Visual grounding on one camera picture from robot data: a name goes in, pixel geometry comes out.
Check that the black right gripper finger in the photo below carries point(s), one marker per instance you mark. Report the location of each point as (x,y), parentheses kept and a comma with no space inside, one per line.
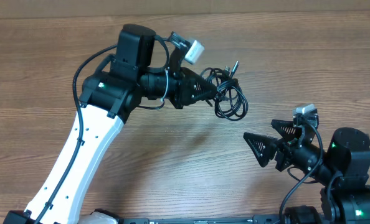
(263,147)
(287,130)

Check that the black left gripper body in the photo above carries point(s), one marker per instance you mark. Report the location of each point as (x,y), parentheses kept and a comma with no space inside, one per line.
(177,89)

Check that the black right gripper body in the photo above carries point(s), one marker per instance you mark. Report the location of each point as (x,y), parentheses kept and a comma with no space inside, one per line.
(306,158)

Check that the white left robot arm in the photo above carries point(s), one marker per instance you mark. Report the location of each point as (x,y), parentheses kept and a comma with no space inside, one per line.
(141,64)

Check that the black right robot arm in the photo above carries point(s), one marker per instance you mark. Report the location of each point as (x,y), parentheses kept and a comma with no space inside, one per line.
(342,169)

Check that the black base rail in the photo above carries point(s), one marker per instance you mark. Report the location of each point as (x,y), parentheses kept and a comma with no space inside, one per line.
(203,220)

